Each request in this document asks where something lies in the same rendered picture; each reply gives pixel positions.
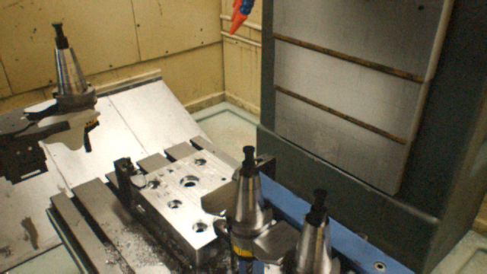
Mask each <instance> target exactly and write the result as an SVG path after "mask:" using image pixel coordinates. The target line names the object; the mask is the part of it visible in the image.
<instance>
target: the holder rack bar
mask: <svg viewBox="0 0 487 274"><path fill-rule="evenodd" d="M259 175H260V179H261V184H262V193H263V201H264V206H265V210H268V209H271V210H272V220H274V221H275V222H278V221H280V220H281V219H283V218H285V219H287V220H288V221H289V222H291V223H292V224H294V225H296V226H297V227H299V228H300V229H302V227H303V224H304V220H305V218H306V215H307V214H308V213H309V212H310V207H311V205H310V204H309V203H308V202H306V201H304V200H303V199H302V198H300V197H299V196H297V195H295V194H294V193H293V192H291V191H290V190H288V189H286V188H285V187H283V186H282V185H281V184H278V183H276V182H275V181H274V180H272V179H270V178H268V177H267V176H266V175H264V174H262V172H260V171H259ZM329 224H330V238H331V252H332V259H334V258H336V257H338V258H339V262H340V270H342V271H343V272H346V271H347V269H349V268H350V267H351V268H354V269H356V270H357V271H358V272H360V273H361V274H415V273H414V272H413V271H411V270H410V269H408V268H406V267H405V266H403V265H402V264H400V263H398V262H397V261H395V260H394V259H393V258H391V257H390V256H388V255H387V254H386V253H383V252H382V251H380V250H378V249H377V248H376V247H374V246H372V245H371V244H369V243H368V242H367V241H365V240H363V239H362V238H360V237H359V236H358V235H356V234H354V233H353V232H351V231H350V230H349V229H347V228H346V227H345V226H343V225H341V224H340V223H338V222H336V221H334V220H332V219H331V218H330V217H329Z"/></svg>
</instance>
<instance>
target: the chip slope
mask: <svg viewBox="0 0 487 274"><path fill-rule="evenodd" d="M95 97H96V98H97V103H96V104H95V105H94V107H95V110H99V111H100V115H99V116H98V117H97V120H99V123H100V125H99V126H97V127H96V128H95V129H94V130H93V131H92V132H90V133H89V136H90V140H91V145H92V149H93V151H92V152H91V153H86V152H85V148H84V145H83V146H82V148H80V149H78V150H76V151H71V150H69V149H68V148H67V147H66V146H65V145H64V144H63V143H62V142H57V143H53V144H45V143H43V142H42V141H38V142H39V144H40V146H42V147H43V149H44V151H45V154H46V158H47V161H46V165H47V167H48V170H49V172H47V173H44V174H39V175H37V176H35V177H32V178H30V179H28V180H25V181H22V182H20V183H17V184H15V185H12V184H11V181H10V180H8V181H7V180H6V178H5V176H3V177H0V249H1V248H3V247H5V246H7V245H9V244H10V247H11V248H12V249H11V250H12V251H13V252H12V253H13V254H14V255H13V254H12V255H11V257H9V258H5V255H4V256H3V257H2V256H0V274H2V273H4V272H5V273H6V272H7V271H9V270H11V269H13V268H15V267H18V266H20V265H22V264H24V263H26V262H28V261H30V260H33V259H34V258H36V257H38V256H41V255H43V254H44V253H46V252H48V251H50V250H52V249H54V248H56V247H58V246H60V245H62V244H63V242H62V241H61V240H60V238H59V236H58V234H57V233H56V231H55V229H54V228H53V226H52V225H51V223H50V222H49V219H48V216H47V214H46V208H50V207H53V206H52V203H51V201H50V199H49V198H50V197H51V196H54V195H56V194H58V193H61V192H63V191H65V192H66V195H67V196H68V197H69V198H70V197H73V196H74V194H73V193H72V191H71V188H72V187H74V186H77V185H79V184H81V183H84V182H87V181H89V180H92V179H94V178H97V177H99V178H100V179H101V180H102V181H103V182H104V183H105V182H107V181H108V179H106V178H105V175H104V174H108V173H109V172H111V171H114V170H115V169H114V166H113V161H115V160H117V159H119V158H122V157H126V158H127V157H128V156H129V157H130V158H131V162H133V164H134V166H135V167H136V168H137V169H138V167H137V166H136V165H135V162H136V161H138V160H140V159H142V158H145V157H148V156H149V155H152V154H154V153H157V152H160V153H161V154H162V155H163V156H164V157H167V155H166V154H165V153H164V149H166V148H169V147H170V146H172V145H175V144H178V143H180V142H188V143H189V144H190V145H192V143H191V142H189V140H190V139H192V138H194V137H196V136H198V135H200V136H201V137H203V138H204V139H205V140H207V141H208V142H211V140H210V139H209V138H208V136H207V135H206V134H205V133H204V132H203V131H202V129H201V128H200V127H199V125H198V124H197V123H196V121H195V120H194V119H193V118H192V117H191V116H190V114H189V113H188V112H187V111H186V109H185V108H184V107H183V105H182V104H181V103H180V102H179V101H178V99H176V98H175V96H174V95H173V94H172V93H171V91H170V90H169V87H168V86H166V84H165V83H164V81H163V80H162V75H156V76H154V77H150V78H146V79H143V80H141V81H136V82H133V83H130V84H126V85H123V86H120V87H117V88H113V89H109V90H107V91H102V92H99V93H96V94H95ZM211 143H212V144H213V142H211ZM8 259H9V260H8Z"/></svg>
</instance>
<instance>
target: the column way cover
mask: <svg viewBox="0 0 487 274"><path fill-rule="evenodd" d="M454 1H455V0H273V24H272V35H273V37H274V38H275V62H274V84H273V87H274V88H275V89H276V95H275V131H274V133H275V134H277V135H280V136H281V137H283V138H285V139H287V140H288V141H290V142H293V143H295V144H297V145H300V146H301V147H302V148H305V149H307V150H308V151H310V152H311V153H313V154H315V155H317V156H319V157H320V158H322V159H324V160H326V161H328V162H329V163H331V164H334V165H336V166H337V167H339V168H341V169H343V170H345V171H347V172H349V173H350V174H352V175H354V176H355V177H357V178H358V179H360V180H363V181H364V182H367V183H369V184H371V185H372V186H375V187H377V188H378V189H380V190H382V191H384V192H385V193H388V194H389V195H391V196H393V195H394V194H395V193H397V192H398V191H399V186H400V184H401V180H402V178H403V172H404V169H405V166H406V161H407V158H408V154H409V149H410V146H411V143H412V140H415V137H416V133H417V130H418V127H419V122H420V119H421V115H422V111H423V107H424V104H425V100H426V97H427V93H428V88H429V85H430V82H431V78H433V77H434V74H435V70H436V67H437V65H438V60H439V57H440V54H441V48H442V46H443V42H444V37H445V34H446V31H447V27H448V24H449V20H450V16H451V12H452V9H453V6H454Z"/></svg>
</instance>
